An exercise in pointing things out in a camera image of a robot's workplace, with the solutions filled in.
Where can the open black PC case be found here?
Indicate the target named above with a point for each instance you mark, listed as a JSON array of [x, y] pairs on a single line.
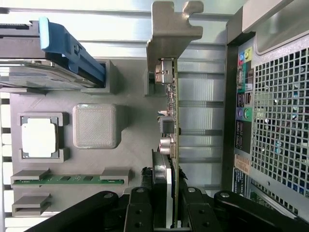
[[272, 29]]

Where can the hard disk with blue caddy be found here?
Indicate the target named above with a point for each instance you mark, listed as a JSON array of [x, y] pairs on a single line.
[[60, 36]]

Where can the green RAM stick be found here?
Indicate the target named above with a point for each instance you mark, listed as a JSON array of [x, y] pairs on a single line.
[[72, 179]]

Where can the grey printed parts rack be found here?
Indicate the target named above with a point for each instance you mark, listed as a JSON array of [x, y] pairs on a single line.
[[96, 157]]

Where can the silver CPU chip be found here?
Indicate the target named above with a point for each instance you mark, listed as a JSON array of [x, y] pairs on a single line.
[[38, 137]]

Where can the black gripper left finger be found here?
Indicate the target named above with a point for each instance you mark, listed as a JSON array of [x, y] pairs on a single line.
[[140, 210]]

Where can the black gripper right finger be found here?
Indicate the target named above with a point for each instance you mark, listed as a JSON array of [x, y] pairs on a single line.
[[198, 212]]

